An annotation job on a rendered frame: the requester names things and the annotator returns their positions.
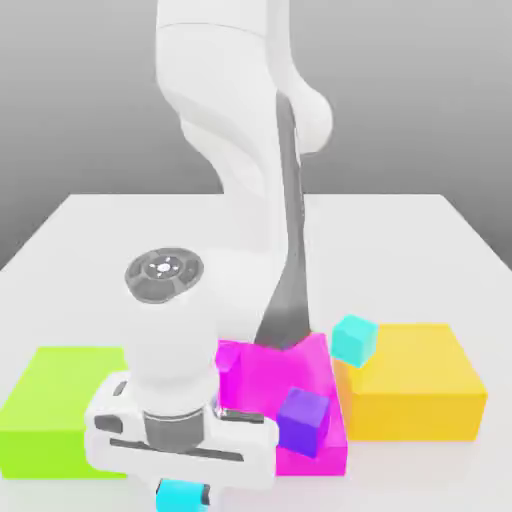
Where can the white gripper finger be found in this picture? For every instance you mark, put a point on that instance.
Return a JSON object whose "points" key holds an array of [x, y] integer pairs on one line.
{"points": [[205, 495]]}

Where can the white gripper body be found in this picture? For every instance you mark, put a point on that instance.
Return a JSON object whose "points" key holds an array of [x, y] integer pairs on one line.
{"points": [[240, 474]]}

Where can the small cyan cube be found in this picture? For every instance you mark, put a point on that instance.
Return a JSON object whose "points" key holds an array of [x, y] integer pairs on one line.
{"points": [[178, 496]]}

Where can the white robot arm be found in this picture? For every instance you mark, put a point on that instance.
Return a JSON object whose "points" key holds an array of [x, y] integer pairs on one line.
{"points": [[224, 120]]}

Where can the small purple cube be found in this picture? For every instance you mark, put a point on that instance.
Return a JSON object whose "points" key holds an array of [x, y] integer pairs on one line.
{"points": [[302, 424]]}

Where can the small turquoise cube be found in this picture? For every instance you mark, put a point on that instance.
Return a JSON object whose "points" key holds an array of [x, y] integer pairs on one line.
{"points": [[354, 340]]}

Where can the large magenta box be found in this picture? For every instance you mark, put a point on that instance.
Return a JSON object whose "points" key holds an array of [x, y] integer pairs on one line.
{"points": [[272, 372]]}

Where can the large green box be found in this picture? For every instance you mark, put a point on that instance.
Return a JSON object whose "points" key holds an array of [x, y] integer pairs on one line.
{"points": [[48, 400]]}

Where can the large yellow box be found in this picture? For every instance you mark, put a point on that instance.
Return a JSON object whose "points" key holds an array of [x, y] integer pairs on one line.
{"points": [[416, 384]]}

